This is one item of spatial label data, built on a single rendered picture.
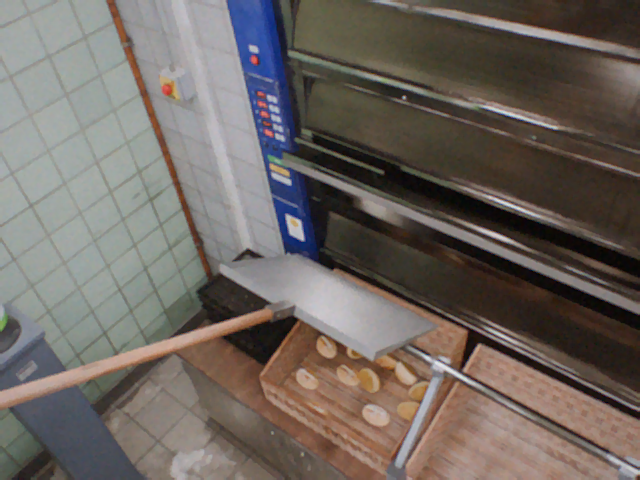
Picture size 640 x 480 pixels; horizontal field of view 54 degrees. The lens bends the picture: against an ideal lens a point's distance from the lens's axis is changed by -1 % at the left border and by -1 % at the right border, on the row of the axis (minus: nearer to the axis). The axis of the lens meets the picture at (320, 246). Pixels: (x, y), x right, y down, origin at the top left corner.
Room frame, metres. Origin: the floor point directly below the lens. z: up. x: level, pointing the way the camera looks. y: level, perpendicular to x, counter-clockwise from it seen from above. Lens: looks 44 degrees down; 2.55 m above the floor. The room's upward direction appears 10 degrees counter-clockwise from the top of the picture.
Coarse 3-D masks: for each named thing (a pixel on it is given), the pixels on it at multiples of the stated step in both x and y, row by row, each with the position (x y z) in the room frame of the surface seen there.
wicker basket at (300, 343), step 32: (288, 352) 1.40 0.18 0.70; (448, 352) 1.26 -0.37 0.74; (288, 384) 1.35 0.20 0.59; (320, 384) 1.32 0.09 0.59; (384, 384) 1.27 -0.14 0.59; (448, 384) 1.17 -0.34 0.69; (320, 416) 1.11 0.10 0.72; (352, 416) 1.17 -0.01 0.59; (352, 448) 1.03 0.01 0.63; (384, 448) 1.03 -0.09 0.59
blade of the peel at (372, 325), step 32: (288, 256) 1.48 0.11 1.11; (256, 288) 1.20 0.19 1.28; (288, 288) 1.25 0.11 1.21; (320, 288) 1.27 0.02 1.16; (352, 288) 1.30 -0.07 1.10; (320, 320) 1.04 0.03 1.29; (352, 320) 1.10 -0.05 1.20; (384, 320) 1.11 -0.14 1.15; (416, 320) 1.13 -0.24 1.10; (384, 352) 0.94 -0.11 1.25
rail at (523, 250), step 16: (304, 160) 1.52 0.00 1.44; (336, 176) 1.43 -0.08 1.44; (368, 192) 1.35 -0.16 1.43; (384, 192) 1.31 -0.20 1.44; (416, 208) 1.24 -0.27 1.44; (448, 224) 1.16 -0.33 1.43; (464, 224) 1.14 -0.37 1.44; (496, 240) 1.07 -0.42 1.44; (528, 256) 1.00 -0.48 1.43; (544, 256) 0.99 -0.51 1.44; (576, 272) 0.92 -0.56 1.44; (608, 288) 0.87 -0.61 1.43; (624, 288) 0.85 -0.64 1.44
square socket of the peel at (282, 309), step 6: (288, 300) 1.12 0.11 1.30; (270, 306) 1.08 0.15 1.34; (276, 306) 1.08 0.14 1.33; (282, 306) 1.08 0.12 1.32; (288, 306) 1.09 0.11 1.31; (294, 306) 1.10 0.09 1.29; (276, 312) 1.06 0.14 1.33; (282, 312) 1.07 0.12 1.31; (288, 312) 1.08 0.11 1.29; (276, 318) 1.05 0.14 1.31
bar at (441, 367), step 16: (416, 352) 0.97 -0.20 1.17; (432, 368) 0.92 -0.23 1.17; (448, 368) 0.91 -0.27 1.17; (432, 384) 0.90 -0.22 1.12; (464, 384) 0.86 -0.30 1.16; (480, 384) 0.85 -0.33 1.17; (432, 400) 0.88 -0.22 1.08; (496, 400) 0.80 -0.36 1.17; (512, 400) 0.79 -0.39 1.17; (416, 416) 0.86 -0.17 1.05; (528, 416) 0.74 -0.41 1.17; (544, 416) 0.73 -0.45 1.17; (416, 432) 0.83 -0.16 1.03; (560, 432) 0.69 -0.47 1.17; (592, 448) 0.63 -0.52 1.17; (400, 464) 0.78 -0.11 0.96; (608, 464) 0.60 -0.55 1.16; (624, 464) 0.59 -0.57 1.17
